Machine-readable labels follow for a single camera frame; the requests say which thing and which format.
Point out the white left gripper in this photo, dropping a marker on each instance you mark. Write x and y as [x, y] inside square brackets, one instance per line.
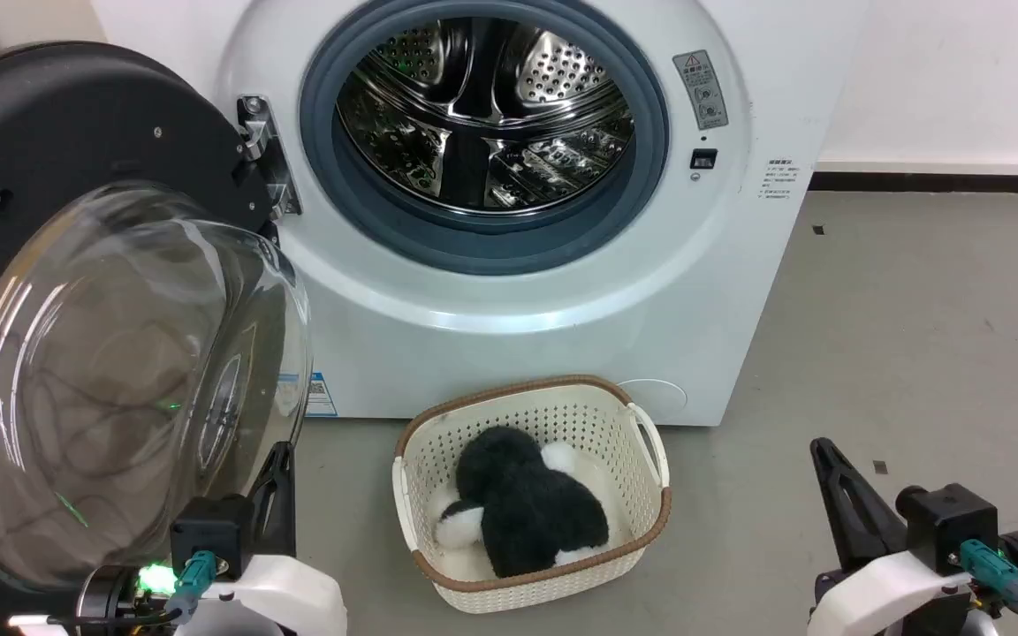
[288, 592]

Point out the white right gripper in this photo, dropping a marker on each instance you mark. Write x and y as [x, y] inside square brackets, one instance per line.
[880, 592]

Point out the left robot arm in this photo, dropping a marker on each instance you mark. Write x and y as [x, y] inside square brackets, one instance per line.
[111, 596]

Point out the white front-load washing machine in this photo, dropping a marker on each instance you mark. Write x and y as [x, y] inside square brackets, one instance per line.
[491, 353]

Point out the metal washer door hinge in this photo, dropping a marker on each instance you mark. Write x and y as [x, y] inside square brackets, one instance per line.
[254, 132]

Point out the black door latch slot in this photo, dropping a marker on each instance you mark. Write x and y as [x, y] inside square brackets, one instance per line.
[703, 159]

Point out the black washer door glass bowl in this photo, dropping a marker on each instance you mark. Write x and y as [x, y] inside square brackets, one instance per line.
[58, 150]

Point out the blue energy label sticker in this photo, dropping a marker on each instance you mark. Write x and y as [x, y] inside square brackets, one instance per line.
[322, 397]

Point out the cream perforated laundry basket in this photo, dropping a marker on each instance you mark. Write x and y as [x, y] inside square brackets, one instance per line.
[438, 442]

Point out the black and white plush toy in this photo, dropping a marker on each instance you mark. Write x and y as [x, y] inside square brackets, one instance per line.
[527, 503]

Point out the steel perforated washer drum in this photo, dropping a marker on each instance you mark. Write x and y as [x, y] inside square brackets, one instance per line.
[553, 168]

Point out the grey warning label sticker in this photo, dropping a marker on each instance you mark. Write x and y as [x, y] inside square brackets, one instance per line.
[701, 88]

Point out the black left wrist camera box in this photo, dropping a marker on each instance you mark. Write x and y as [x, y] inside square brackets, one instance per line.
[208, 534]

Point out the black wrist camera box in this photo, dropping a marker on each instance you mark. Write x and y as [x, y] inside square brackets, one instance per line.
[951, 521]
[208, 534]

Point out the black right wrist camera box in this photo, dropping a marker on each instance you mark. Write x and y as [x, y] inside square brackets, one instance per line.
[951, 521]

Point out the black wall baseboard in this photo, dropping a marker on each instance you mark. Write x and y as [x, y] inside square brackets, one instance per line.
[942, 183]

